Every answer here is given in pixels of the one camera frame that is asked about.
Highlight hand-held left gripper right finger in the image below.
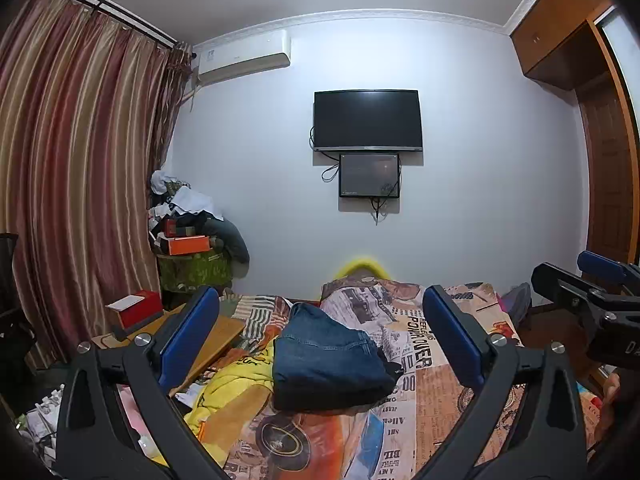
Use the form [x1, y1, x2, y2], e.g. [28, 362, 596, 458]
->
[415, 284, 588, 480]

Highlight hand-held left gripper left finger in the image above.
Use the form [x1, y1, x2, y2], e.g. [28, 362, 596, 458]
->
[55, 285, 231, 480]

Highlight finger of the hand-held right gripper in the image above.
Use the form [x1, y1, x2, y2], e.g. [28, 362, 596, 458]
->
[531, 262, 640, 324]
[577, 251, 640, 296]

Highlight blue jeans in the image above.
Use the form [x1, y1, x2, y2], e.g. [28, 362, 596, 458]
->
[272, 302, 406, 413]

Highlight wooden bed table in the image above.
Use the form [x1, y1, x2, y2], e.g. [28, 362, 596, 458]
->
[90, 302, 247, 396]

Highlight red box with white lid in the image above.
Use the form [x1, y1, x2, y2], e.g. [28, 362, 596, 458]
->
[105, 290, 166, 328]

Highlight green patterned cloth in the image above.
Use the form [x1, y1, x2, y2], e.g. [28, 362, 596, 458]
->
[157, 250, 233, 293]

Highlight yellow printed blanket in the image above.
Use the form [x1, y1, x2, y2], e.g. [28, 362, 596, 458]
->
[182, 342, 278, 466]

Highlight orange box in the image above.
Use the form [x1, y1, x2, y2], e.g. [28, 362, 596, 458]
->
[167, 234, 211, 256]

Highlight grey jacket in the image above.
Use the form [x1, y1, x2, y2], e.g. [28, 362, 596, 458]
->
[202, 217, 251, 278]

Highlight brown wooden door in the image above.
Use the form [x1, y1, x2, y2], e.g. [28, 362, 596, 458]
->
[575, 72, 637, 266]

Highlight yellow cushion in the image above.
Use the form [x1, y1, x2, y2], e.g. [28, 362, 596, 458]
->
[334, 256, 391, 281]

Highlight white cloth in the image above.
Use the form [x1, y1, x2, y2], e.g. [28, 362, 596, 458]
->
[150, 170, 226, 222]

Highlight striped curtain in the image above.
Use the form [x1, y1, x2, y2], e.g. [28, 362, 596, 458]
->
[0, 0, 193, 376]

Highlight wooden wardrobe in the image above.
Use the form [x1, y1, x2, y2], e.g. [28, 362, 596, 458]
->
[510, 0, 640, 271]

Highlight white air conditioner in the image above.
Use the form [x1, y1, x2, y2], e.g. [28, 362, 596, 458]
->
[192, 29, 292, 86]

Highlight small black wall monitor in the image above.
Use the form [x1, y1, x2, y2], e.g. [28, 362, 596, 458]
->
[338, 152, 401, 199]

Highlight black wall television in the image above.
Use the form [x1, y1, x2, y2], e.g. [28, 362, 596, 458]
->
[313, 89, 424, 153]

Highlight black curtain rail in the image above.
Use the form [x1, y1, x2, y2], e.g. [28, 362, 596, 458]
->
[40, 0, 193, 58]

